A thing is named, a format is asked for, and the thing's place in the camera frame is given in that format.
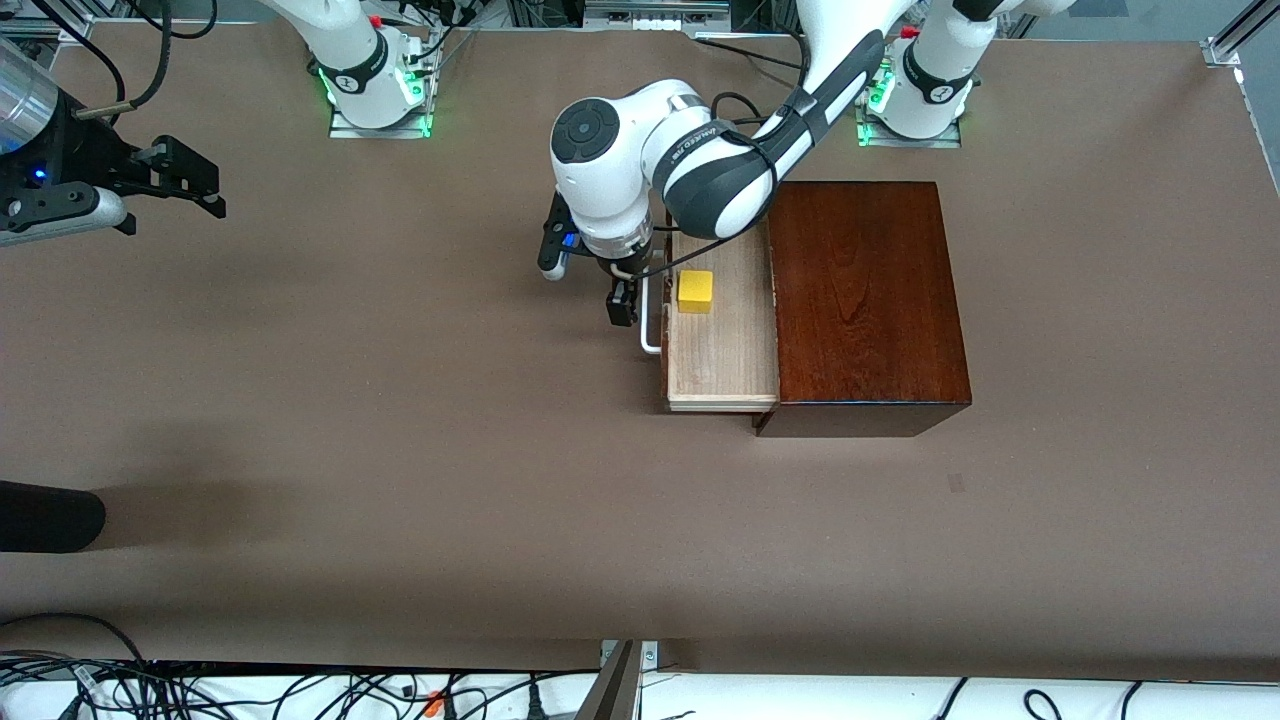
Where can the orange plug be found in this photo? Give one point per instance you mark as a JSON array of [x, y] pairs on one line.
[[434, 705]]

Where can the grey metal post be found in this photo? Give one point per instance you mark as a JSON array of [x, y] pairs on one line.
[[615, 690]]

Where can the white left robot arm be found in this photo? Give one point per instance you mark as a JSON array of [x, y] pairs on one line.
[[620, 170]]

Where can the black rounded object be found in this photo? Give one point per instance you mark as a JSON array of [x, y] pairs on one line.
[[50, 516]]

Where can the dark brown wooden cabinet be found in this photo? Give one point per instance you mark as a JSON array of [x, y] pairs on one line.
[[860, 290]]

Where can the aluminium frame profile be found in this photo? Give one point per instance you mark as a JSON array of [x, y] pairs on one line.
[[1235, 35]]

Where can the grey power strip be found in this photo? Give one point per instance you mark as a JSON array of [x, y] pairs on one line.
[[660, 15]]

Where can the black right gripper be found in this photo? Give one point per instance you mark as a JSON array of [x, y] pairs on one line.
[[82, 160]]

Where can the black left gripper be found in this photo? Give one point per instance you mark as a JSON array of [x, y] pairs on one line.
[[622, 297]]

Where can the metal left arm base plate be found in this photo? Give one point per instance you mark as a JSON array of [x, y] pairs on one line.
[[920, 142]]

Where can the yellow block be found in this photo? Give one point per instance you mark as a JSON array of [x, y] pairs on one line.
[[695, 292]]

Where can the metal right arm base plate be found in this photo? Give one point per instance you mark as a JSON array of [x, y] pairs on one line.
[[380, 132]]

